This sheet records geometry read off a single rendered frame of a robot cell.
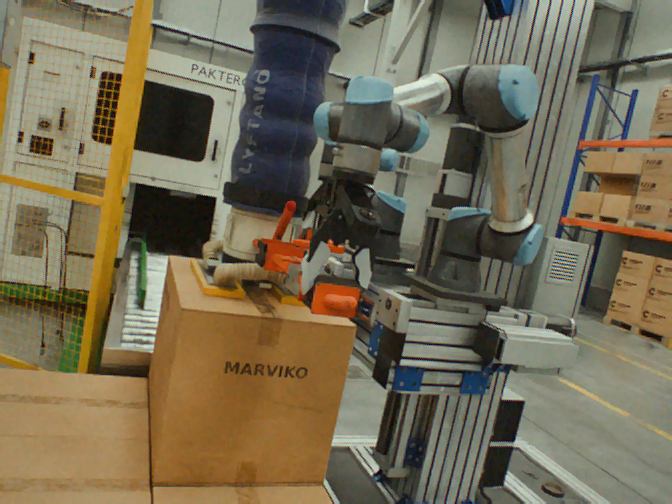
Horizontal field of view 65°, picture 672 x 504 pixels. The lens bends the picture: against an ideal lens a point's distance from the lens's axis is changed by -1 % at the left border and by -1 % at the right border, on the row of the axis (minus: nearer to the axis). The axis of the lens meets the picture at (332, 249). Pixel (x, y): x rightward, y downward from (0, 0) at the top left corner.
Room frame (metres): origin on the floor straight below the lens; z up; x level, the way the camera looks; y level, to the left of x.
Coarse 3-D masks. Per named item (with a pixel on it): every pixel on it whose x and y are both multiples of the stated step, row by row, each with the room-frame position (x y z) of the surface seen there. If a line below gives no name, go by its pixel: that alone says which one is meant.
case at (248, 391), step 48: (192, 288) 1.26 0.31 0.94; (192, 336) 1.09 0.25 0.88; (240, 336) 1.13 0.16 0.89; (288, 336) 1.17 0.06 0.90; (336, 336) 1.21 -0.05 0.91; (192, 384) 1.10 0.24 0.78; (240, 384) 1.13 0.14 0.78; (288, 384) 1.17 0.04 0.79; (336, 384) 1.21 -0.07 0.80; (192, 432) 1.10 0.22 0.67; (240, 432) 1.14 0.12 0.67; (288, 432) 1.18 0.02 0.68; (192, 480) 1.11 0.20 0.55; (240, 480) 1.15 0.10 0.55; (288, 480) 1.19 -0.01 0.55
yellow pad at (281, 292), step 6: (270, 282) 1.44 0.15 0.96; (270, 288) 1.40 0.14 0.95; (276, 288) 1.37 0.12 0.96; (282, 288) 1.36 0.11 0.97; (276, 294) 1.33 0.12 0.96; (282, 294) 1.31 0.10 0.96; (288, 294) 1.32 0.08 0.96; (294, 294) 1.33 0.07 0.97; (282, 300) 1.29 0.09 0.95; (288, 300) 1.30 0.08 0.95; (294, 300) 1.30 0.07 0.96; (306, 306) 1.31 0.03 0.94
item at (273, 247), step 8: (264, 240) 1.22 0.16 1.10; (272, 240) 1.22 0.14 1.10; (264, 248) 1.15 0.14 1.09; (272, 248) 1.15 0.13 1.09; (280, 248) 1.15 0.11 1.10; (288, 248) 1.16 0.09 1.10; (296, 248) 1.17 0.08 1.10; (256, 256) 1.20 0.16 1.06; (264, 256) 1.16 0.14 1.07; (296, 256) 1.17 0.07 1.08; (264, 264) 1.15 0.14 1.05; (272, 264) 1.15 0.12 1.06
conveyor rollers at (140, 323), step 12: (132, 252) 3.70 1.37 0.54; (132, 264) 3.30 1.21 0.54; (156, 264) 3.44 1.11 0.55; (132, 276) 2.97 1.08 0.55; (156, 276) 3.10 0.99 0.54; (132, 288) 2.72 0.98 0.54; (156, 288) 2.84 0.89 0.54; (132, 300) 2.47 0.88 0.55; (156, 300) 2.59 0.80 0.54; (132, 312) 2.30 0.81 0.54; (144, 312) 2.32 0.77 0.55; (156, 312) 2.35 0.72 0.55; (132, 324) 2.13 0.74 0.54; (144, 324) 2.15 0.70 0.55; (156, 324) 2.18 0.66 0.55; (132, 336) 1.98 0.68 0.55; (144, 336) 1.99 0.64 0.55
